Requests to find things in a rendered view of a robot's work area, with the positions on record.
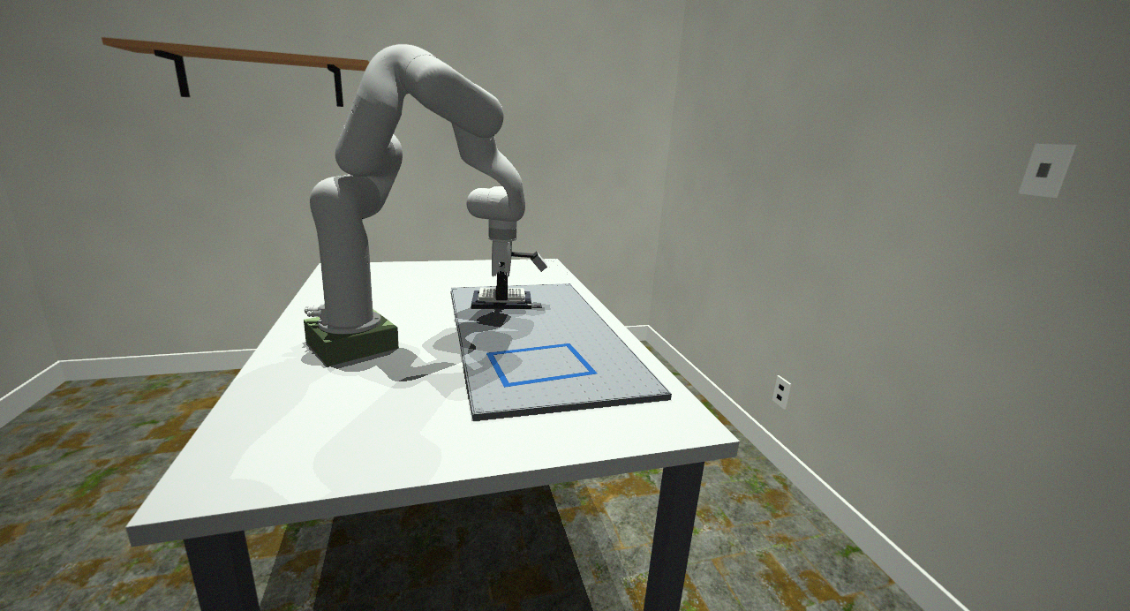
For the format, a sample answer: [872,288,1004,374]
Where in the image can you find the blue rectangular tape outline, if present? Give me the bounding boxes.
[486,343,597,389]

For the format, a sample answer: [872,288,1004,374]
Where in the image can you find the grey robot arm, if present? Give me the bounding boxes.
[305,44,525,334]

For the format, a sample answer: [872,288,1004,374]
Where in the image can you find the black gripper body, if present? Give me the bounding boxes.
[488,237,516,277]

